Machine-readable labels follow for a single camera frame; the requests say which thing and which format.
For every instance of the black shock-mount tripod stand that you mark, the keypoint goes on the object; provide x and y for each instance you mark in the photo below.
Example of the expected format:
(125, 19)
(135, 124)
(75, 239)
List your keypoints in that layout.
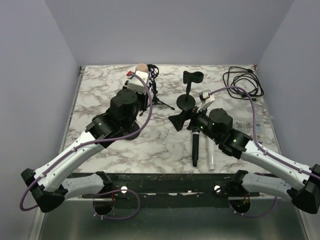
(153, 74)

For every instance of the white handheld microphone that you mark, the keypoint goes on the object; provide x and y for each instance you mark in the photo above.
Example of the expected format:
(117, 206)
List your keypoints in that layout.
(211, 154)

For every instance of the clear bag of screws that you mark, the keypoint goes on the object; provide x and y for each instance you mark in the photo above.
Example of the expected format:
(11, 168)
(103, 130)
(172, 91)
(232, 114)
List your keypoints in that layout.
(247, 127)

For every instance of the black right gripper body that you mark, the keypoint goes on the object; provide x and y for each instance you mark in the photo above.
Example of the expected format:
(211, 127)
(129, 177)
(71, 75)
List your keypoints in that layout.
(199, 119)

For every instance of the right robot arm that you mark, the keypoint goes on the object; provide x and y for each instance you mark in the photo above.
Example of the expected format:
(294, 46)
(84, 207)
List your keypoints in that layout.
(299, 183)

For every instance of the black stand with peach mic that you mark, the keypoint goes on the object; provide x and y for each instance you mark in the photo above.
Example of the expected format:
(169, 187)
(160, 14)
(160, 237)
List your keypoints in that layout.
(131, 130)

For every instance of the black round-base mic stand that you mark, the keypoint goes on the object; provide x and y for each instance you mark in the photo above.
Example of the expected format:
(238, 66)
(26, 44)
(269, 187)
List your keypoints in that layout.
(186, 101)

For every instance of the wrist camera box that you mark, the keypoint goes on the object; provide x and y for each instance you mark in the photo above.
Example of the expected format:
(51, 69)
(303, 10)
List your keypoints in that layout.
(206, 99)
(134, 84)

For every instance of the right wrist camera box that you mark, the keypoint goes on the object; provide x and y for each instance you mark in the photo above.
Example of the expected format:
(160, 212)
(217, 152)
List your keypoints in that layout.
(206, 99)

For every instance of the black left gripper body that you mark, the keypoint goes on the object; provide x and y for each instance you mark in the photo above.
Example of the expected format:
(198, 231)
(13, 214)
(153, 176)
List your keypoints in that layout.
(141, 100)

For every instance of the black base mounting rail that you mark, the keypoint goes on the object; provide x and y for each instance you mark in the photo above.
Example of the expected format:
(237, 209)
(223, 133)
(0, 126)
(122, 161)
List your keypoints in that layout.
(173, 190)

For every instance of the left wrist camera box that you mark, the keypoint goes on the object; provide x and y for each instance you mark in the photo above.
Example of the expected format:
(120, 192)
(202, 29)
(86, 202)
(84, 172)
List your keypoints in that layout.
(134, 84)

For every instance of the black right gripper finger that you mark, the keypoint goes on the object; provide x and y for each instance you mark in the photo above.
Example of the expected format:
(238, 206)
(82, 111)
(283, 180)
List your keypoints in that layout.
(178, 120)
(197, 110)

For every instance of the black handheld microphone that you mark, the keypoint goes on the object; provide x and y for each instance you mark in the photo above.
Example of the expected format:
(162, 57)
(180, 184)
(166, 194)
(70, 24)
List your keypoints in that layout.
(195, 146)

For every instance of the peach handheld microphone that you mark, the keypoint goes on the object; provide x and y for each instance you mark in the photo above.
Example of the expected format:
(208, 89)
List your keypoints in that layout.
(141, 69)

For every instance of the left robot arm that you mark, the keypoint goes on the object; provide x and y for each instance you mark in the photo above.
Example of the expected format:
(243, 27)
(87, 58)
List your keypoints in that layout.
(50, 184)

